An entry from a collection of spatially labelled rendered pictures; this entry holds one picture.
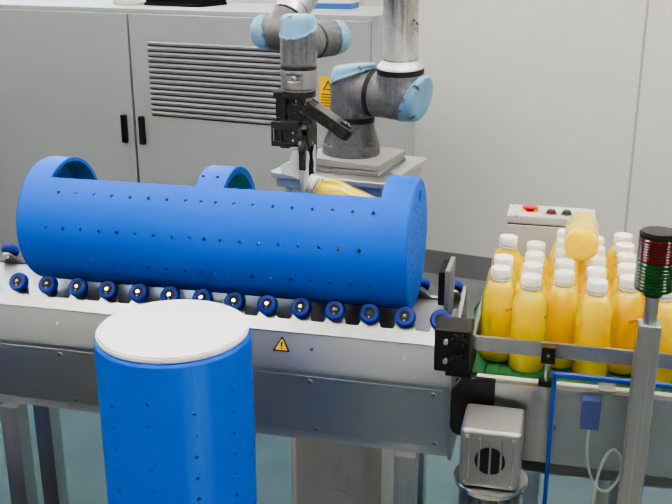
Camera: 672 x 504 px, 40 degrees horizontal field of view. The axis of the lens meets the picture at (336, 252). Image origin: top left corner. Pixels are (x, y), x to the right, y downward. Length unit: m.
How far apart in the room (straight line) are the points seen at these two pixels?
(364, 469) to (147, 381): 1.10
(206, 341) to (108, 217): 0.50
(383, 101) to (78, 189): 0.75
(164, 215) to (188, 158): 1.96
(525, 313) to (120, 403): 0.77
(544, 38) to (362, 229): 2.86
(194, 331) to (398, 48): 0.92
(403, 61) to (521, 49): 2.39
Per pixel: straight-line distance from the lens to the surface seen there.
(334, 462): 2.64
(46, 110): 4.38
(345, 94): 2.37
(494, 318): 1.88
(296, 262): 1.92
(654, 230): 1.60
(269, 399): 2.11
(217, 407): 1.67
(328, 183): 1.98
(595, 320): 1.83
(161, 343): 1.67
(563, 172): 4.70
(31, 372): 2.35
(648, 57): 4.55
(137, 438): 1.70
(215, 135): 3.87
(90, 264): 2.13
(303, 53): 1.93
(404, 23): 2.27
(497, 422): 1.78
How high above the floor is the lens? 1.70
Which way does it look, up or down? 18 degrees down
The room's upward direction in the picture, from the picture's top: straight up
